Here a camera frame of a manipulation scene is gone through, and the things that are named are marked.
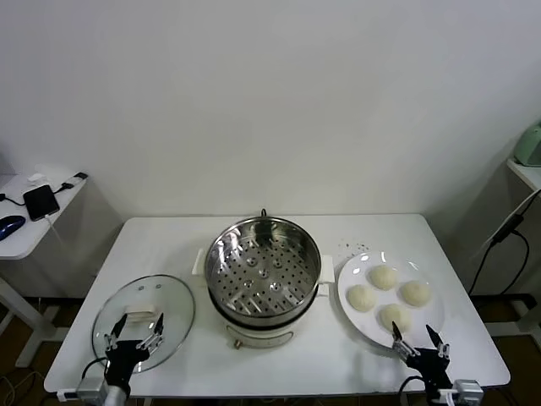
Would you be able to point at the glass pot lid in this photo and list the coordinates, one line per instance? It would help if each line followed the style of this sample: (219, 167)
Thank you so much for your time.
(139, 304)

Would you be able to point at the mint green appliance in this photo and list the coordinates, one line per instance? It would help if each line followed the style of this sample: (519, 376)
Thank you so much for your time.
(530, 146)

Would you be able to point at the black smartphone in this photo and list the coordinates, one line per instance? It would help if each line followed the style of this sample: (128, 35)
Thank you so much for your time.
(41, 203)

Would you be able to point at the stainless steel steamer basket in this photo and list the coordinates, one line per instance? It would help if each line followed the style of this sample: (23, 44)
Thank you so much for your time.
(236, 239)

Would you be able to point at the white round plate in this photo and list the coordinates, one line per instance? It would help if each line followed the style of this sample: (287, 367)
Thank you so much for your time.
(427, 321)

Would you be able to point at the white steamed baozi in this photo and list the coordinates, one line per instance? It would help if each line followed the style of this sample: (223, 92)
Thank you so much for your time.
(395, 317)
(383, 277)
(416, 293)
(362, 297)

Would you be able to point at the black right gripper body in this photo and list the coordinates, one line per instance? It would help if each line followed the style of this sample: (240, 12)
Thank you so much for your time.
(429, 365)

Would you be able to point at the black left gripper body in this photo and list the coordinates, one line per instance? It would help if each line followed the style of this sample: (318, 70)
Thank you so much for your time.
(122, 359)

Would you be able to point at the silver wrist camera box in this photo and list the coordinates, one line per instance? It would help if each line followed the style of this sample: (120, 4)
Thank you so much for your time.
(91, 387)
(467, 387)

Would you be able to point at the blue computer mouse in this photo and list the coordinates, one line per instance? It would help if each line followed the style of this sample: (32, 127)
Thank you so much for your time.
(10, 224)

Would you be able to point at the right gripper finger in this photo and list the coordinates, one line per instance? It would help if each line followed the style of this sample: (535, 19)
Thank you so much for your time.
(399, 340)
(435, 339)

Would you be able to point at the small white adapter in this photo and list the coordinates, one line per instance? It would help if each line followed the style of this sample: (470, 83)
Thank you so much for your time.
(36, 177)

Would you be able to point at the white side table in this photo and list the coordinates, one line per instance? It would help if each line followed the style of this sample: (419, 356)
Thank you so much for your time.
(25, 247)

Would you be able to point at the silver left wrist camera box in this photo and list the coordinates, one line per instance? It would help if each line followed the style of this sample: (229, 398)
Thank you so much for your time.
(91, 387)

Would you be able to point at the white shelf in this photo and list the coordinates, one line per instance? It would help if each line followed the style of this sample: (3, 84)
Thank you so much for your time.
(526, 171)

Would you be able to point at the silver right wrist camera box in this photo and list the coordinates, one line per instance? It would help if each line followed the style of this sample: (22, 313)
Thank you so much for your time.
(467, 387)

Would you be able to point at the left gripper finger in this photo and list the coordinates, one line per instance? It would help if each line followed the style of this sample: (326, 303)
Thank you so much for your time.
(116, 334)
(157, 332)

